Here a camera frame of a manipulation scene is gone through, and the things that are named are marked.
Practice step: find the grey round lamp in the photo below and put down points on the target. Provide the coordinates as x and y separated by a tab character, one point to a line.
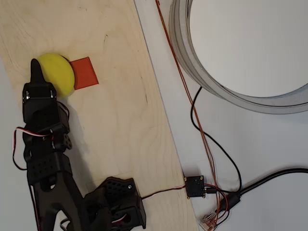
183	55

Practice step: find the red square plate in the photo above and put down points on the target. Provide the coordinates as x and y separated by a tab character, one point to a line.
85	74

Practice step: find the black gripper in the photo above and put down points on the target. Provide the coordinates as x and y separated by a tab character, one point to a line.
38	92

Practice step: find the light plywood board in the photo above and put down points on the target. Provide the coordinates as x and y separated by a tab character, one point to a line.
108	120

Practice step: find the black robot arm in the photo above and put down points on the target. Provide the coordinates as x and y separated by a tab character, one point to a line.
60	183

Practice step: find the yellow round sponge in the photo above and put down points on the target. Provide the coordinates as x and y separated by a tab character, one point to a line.
57	72

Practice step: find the black motor controller board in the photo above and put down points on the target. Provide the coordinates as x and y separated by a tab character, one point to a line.
195	187

